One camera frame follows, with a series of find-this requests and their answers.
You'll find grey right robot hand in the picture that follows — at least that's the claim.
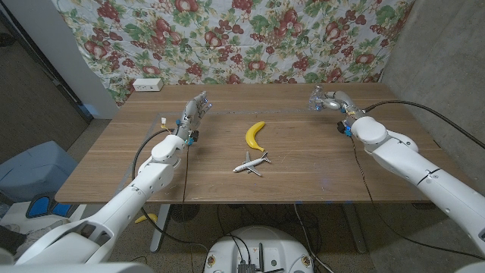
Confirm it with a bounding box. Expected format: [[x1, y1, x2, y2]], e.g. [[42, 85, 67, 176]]
[[320, 89, 366, 121]]

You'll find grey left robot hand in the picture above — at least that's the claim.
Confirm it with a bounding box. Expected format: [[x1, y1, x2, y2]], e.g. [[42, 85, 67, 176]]
[[174, 90, 213, 142]]

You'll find clear glass salt shaker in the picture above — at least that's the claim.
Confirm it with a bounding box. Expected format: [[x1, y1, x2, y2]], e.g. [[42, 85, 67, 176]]
[[307, 85, 326, 112]]

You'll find yellow toy banana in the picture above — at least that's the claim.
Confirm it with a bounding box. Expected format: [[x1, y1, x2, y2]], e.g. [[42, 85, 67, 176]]
[[245, 121, 267, 152]]

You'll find white toy airplane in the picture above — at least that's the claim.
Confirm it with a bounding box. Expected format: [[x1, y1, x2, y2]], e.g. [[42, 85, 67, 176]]
[[232, 151, 272, 177]]

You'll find white power strip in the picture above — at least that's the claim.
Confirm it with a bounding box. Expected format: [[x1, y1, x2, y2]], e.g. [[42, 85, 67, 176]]
[[132, 77, 164, 93]]

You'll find floral fruit print backdrop cloth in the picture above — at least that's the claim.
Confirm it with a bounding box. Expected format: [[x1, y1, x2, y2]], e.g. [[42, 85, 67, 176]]
[[51, 0, 416, 107]]

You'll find round black fan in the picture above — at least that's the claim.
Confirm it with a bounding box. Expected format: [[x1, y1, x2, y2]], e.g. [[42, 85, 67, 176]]
[[169, 203, 201, 223]]

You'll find yellow object under table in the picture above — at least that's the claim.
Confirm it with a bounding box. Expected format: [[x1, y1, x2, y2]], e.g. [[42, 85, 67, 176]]
[[134, 212, 158, 224]]

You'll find white table leg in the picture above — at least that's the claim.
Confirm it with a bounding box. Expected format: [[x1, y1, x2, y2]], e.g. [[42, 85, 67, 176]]
[[149, 203, 172, 253]]

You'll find grey table leg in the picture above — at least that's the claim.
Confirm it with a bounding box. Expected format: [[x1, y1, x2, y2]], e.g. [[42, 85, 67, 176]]
[[343, 203, 368, 254]]

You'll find white robot torso base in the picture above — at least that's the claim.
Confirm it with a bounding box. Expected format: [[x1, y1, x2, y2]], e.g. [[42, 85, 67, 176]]
[[202, 226, 314, 273]]

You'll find blue-grey plastic bin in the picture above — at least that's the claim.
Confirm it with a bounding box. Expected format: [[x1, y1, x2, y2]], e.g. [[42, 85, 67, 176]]
[[0, 140, 79, 204]]

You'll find blue and black pedal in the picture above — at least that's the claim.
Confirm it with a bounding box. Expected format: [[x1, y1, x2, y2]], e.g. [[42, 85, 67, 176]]
[[25, 193, 75, 220]]

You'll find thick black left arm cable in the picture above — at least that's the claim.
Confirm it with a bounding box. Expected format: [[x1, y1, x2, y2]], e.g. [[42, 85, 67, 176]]
[[132, 127, 209, 253]]

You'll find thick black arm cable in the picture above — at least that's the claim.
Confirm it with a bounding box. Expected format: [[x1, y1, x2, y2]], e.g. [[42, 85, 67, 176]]
[[132, 127, 209, 253], [362, 99, 485, 150]]

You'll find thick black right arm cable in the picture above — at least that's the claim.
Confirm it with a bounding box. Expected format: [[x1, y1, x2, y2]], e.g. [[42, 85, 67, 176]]
[[362, 99, 485, 150]]

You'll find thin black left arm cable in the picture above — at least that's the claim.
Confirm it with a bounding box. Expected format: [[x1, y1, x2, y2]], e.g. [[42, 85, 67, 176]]
[[180, 142, 194, 273]]

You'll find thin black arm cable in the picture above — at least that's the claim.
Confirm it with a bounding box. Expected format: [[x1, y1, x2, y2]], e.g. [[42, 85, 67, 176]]
[[180, 142, 194, 273], [350, 136, 485, 262]]

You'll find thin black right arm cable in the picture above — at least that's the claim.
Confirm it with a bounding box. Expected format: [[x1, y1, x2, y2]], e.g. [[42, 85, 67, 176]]
[[350, 136, 485, 262]]

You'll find grey floor cable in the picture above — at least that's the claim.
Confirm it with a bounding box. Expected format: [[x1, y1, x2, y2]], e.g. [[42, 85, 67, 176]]
[[293, 202, 335, 273]]

